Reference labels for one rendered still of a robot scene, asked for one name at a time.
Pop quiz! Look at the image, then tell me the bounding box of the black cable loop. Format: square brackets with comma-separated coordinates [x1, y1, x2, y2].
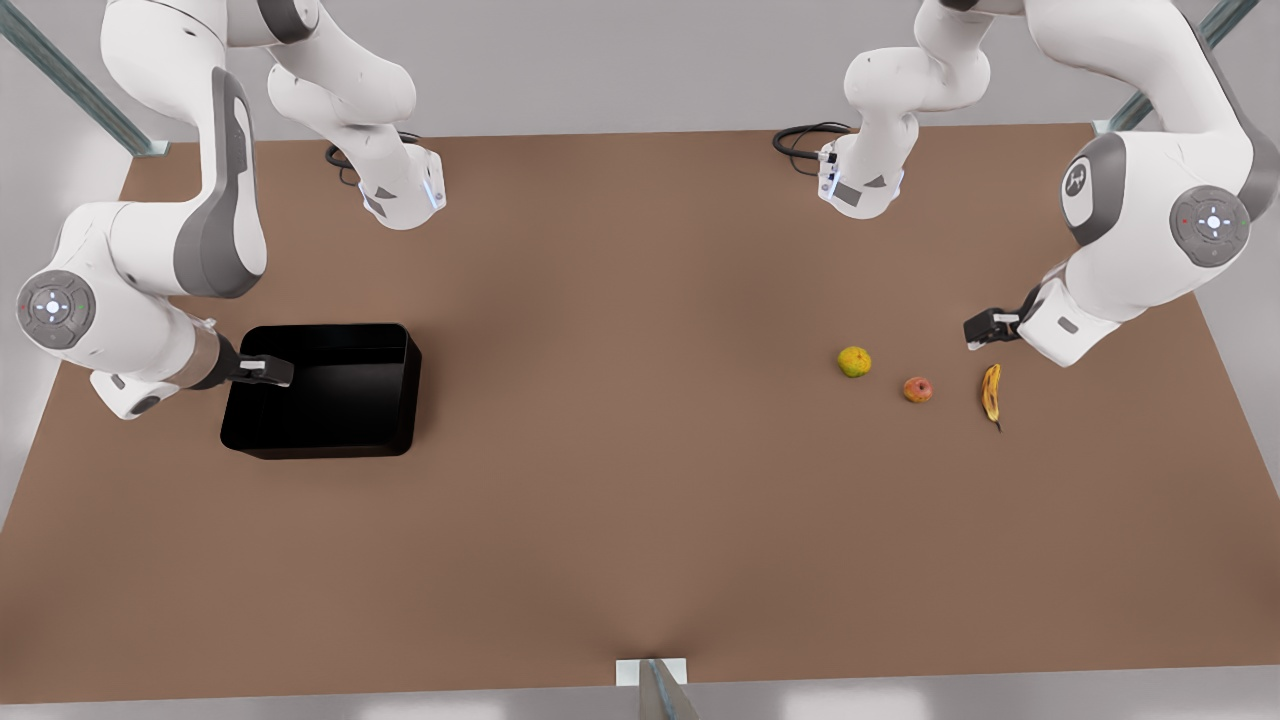
[325, 130, 422, 188]
[772, 122, 853, 181]

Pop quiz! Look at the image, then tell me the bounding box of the silver frame post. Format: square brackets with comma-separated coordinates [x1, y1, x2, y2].
[1092, 0, 1263, 137]
[0, 0, 171, 159]
[615, 657, 703, 720]

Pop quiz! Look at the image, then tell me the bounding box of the black storage box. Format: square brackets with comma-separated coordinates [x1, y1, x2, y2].
[220, 322, 423, 461]

